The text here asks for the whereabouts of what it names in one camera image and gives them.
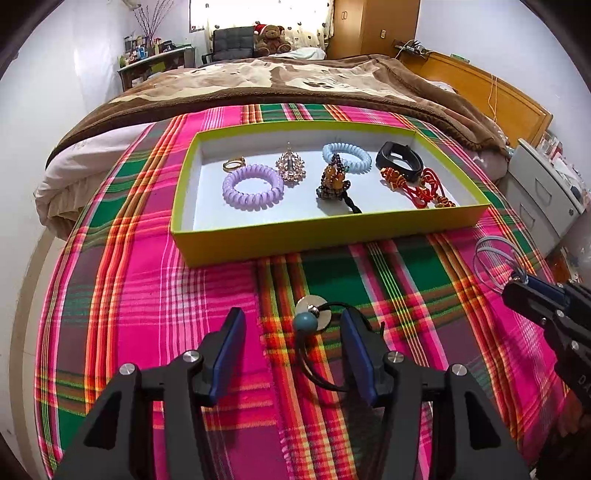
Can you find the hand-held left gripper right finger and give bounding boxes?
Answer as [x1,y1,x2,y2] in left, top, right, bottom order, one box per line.
[341,308,532,480]

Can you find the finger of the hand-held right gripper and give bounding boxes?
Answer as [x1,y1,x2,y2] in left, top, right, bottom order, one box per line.
[502,281,561,326]
[524,274,571,308]

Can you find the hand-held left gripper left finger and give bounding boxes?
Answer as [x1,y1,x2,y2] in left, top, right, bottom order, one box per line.
[53,307,247,480]

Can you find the clear cord loops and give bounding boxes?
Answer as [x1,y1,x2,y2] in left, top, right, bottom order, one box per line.
[473,235,529,294]

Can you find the teal bead cord necklace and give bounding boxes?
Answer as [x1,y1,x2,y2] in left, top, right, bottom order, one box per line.
[291,295,384,393]

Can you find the yellow-green cardboard box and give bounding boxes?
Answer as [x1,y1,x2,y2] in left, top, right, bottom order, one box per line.
[170,121,491,268]

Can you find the red knot charm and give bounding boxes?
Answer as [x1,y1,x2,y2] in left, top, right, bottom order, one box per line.
[409,168,457,209]

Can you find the purple spiral hair tie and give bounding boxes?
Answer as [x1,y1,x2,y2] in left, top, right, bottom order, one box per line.
[222,164,284,212]

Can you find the orange gold knot charm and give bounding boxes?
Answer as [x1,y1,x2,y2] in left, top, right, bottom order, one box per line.
[380,167,423,191]

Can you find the amber bead bracelet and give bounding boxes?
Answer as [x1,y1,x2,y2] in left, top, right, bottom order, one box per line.
[316,154,363,215]

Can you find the light blue spiral hair tie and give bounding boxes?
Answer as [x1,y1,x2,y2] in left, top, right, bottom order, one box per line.
[322,142,372,174]

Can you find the gold rhinestone brooch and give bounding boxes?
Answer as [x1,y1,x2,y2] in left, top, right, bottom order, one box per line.
[276,142,308,185]

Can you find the pink plaid blanket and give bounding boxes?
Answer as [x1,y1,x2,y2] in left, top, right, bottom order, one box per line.
[34,104,573,480]

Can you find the grey filing cabinet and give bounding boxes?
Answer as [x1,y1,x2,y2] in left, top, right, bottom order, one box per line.
[496,138,587,257]

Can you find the clutter on cabinet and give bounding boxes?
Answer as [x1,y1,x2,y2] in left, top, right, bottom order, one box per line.
[538,131,591,204]

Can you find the black wristband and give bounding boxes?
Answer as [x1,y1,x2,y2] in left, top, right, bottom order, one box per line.
[375,141,424,181]

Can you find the wooden headboard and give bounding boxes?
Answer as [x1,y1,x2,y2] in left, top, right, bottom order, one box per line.
[399,51,554,148]

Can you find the white duvet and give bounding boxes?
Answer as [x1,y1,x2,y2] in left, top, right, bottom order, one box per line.
[36,122,153,241]

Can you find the brown fleece blanket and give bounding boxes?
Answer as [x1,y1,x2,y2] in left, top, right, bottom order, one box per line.
[46,54,509,167]

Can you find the dark wooden desk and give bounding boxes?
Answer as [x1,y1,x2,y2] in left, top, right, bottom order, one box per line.
[117,45,197,90]

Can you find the white pillow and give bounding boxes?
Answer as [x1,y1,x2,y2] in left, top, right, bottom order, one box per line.
[270,46,328,61]

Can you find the black chair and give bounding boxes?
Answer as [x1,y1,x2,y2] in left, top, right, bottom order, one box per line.
[202,28,256,65]

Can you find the wooden wardrobe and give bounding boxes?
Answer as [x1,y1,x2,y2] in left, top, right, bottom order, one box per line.
[325,0,421,60]

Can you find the brown teddy bear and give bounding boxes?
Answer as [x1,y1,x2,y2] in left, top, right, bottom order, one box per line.
[253,23,293,57]

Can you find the group of bottles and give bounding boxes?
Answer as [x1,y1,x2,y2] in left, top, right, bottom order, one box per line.
[119,32,185,68]

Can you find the dotted cream curtain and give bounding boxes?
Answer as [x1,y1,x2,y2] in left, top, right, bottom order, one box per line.
[205,0,335,49]

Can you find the decorative branches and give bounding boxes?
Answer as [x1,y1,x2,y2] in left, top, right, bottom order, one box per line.
[134,0,174,40]

